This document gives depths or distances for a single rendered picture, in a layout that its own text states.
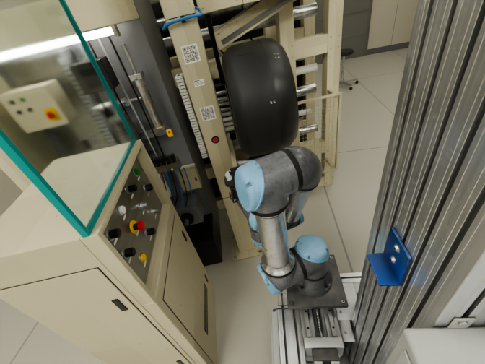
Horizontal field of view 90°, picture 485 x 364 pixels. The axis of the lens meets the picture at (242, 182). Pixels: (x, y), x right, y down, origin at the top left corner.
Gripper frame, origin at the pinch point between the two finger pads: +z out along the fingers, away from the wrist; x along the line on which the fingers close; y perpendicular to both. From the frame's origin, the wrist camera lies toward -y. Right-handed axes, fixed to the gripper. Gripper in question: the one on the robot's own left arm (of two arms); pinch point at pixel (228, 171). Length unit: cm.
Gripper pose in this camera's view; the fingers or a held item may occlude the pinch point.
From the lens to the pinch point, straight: 111.4
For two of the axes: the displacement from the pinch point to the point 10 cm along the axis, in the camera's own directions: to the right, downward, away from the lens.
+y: 0.6, 8.2, 5.7
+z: -3.8, -5.1, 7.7
